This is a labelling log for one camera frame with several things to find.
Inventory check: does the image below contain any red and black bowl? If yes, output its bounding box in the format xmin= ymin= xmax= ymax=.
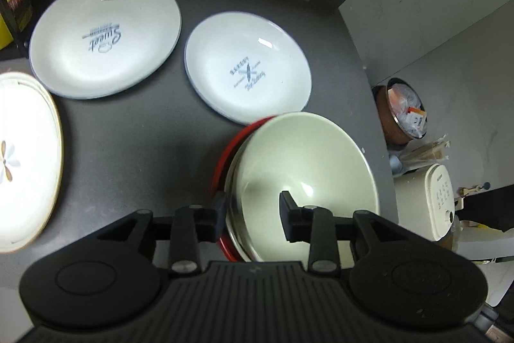
xmin=210 ymin=117 xmax=272 ymax=262

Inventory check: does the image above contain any white bowl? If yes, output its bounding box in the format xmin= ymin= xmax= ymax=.
xmin=224 ymin=112 xmax=380 ymax=264

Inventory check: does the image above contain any white Bakery plate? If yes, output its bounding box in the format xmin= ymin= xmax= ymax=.
xmin=184 ymin=11 xmax=312 ymax=125

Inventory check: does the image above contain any white Sweet plate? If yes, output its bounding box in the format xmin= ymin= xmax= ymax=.
xmin=29 ymin=0 xmax=182 ymax=99

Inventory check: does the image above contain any cream electric kettle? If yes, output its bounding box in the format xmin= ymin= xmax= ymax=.
xmin=394 ymin=164 xmax=455 ymax=241

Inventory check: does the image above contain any brown pot with packets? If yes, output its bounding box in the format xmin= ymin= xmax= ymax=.
xmin=372 ymin=77 xmax=428 ymax=149

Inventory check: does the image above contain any white gold-rimmed plate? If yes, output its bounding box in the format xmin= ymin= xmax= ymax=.
xmin=0 ymin=71 xmax=64 ymax=253

